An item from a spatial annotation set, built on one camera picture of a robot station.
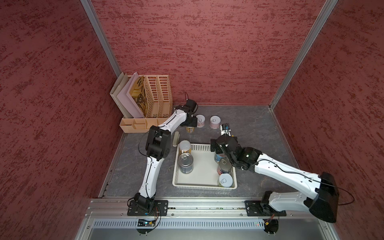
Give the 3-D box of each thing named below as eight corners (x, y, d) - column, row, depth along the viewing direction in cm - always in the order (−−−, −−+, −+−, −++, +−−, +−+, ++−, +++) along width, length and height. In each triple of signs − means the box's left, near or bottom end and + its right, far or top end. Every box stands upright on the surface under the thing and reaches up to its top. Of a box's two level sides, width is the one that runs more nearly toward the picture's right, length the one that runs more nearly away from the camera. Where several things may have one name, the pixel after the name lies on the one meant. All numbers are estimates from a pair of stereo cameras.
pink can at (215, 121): (209, 128, 108) (210, 124, 104) (209, 119, 113) (209, 115, 109) (220, 128, 108) (221, 124, 104) (219, 119, 113) (220, 115, 109)
